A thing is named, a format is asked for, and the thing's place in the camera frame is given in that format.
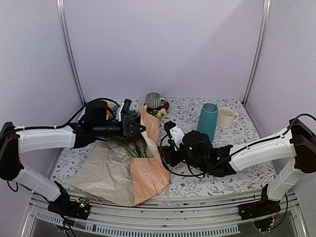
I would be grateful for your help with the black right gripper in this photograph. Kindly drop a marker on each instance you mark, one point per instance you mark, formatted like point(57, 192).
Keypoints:
point(170, 156)

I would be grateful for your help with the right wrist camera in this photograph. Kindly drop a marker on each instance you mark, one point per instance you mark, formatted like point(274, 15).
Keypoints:
point(174, 133)

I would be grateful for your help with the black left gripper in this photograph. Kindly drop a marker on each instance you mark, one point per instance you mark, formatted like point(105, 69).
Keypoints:
point(127, 124)

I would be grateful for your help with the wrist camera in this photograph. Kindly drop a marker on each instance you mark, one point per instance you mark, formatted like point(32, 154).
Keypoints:
point(123, 110)
point(174, 133)

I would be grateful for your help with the right aluminium frame post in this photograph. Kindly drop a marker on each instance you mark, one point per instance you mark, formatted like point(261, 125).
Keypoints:
point(258, 51)

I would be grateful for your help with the teal vase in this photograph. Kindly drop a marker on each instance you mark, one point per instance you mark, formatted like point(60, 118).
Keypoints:
point(208, 120)

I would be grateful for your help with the cream mug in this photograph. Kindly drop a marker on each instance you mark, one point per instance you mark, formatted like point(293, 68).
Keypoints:
point(226, 117)

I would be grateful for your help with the dark red saucer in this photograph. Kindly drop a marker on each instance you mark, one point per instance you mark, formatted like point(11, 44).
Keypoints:
point(163, 106)

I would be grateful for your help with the aluminium frame post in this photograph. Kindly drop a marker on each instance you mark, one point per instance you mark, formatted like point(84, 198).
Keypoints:
point(258, 51)
point(68, 49)

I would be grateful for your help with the aluminium table front rail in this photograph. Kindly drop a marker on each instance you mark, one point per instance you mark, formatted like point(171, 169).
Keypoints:
point(166, 217)

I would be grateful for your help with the flower bouquet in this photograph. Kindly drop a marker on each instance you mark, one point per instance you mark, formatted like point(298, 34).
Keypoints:
point(133, 179)

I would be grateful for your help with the striped cup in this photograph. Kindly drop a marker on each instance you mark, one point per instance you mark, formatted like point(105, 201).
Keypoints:
point(154, 100)

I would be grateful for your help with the left aluminium frame post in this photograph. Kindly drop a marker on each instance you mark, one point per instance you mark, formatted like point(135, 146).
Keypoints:
point(68, 49)

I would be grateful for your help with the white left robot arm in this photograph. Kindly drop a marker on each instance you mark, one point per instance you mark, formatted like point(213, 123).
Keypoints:
point(16, 141)

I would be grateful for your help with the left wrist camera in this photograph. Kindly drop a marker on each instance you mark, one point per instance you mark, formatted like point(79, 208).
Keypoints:
point(123, 110)

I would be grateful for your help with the cream wrapping paper sheet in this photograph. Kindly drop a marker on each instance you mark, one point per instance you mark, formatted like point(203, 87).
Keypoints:
point(106, 174)

